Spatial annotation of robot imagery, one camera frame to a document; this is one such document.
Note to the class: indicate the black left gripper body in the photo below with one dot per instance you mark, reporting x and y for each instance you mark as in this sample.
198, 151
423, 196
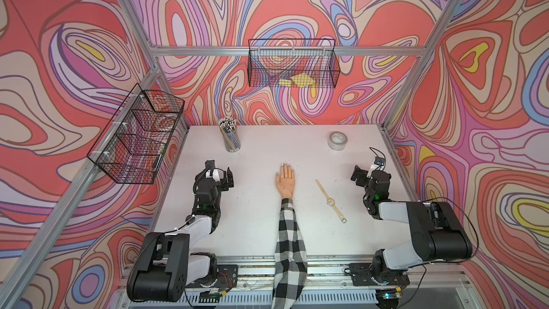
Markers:
221, 187

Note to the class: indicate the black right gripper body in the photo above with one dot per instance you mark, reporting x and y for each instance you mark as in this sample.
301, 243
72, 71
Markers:
363, 181

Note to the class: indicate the beige wrist watch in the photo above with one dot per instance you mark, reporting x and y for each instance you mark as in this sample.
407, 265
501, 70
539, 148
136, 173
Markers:
331, 202

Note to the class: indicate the mannequin hand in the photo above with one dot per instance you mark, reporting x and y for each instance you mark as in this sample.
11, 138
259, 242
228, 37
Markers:
285, 181

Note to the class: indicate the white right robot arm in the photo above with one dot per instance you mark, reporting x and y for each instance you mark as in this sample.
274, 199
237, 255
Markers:
436, 234

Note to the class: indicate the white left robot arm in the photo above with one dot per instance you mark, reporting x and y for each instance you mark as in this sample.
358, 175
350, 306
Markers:
166, 265

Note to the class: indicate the black white checkered sleeve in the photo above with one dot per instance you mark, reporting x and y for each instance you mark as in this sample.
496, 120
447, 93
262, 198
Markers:
290, 259

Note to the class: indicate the yellow sticky notes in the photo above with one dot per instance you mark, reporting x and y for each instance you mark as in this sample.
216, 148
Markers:
301, 80

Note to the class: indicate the black wire basket left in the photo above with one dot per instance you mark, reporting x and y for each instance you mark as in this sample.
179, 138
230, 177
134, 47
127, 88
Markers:
131, 148

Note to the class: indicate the black wire basket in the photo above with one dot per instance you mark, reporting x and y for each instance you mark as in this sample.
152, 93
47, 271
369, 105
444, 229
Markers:
131, 148
280, 58

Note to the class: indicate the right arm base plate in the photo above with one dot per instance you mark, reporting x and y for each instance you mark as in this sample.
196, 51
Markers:
364, 274

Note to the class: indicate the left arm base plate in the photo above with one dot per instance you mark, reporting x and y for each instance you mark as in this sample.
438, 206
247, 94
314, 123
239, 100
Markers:
225, 277

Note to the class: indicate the black wire basket back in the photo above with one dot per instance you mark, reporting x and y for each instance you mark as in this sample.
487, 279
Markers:
280, 58

